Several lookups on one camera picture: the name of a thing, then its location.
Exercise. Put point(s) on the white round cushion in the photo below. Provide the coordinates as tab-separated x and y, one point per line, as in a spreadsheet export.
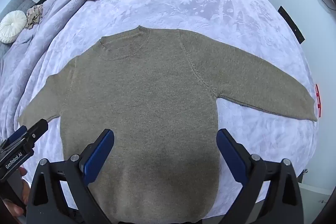
13	26

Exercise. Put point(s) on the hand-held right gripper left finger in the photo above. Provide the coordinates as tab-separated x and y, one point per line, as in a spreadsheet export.
101	153

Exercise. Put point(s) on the black flat bar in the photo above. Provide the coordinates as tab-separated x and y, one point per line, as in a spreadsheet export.
291	24

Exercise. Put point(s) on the person's left hand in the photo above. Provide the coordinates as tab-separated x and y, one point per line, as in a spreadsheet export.
25	191

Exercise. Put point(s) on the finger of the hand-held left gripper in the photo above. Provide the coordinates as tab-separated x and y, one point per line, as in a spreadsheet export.
18	133
36	130

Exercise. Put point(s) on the olive knit sweater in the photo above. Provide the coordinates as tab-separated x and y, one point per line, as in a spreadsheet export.
157	95

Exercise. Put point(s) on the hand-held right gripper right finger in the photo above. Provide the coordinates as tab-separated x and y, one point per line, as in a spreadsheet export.
231	155

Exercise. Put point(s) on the red tag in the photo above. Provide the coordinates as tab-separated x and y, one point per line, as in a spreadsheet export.
318	100

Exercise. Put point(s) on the grey padded headboard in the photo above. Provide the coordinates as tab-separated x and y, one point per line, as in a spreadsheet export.
19	3

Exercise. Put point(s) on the beige crumpled cloth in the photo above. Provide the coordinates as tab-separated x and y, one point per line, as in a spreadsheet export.
34	15

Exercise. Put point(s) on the lavender plush blanket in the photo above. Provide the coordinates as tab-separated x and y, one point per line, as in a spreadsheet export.
183	11

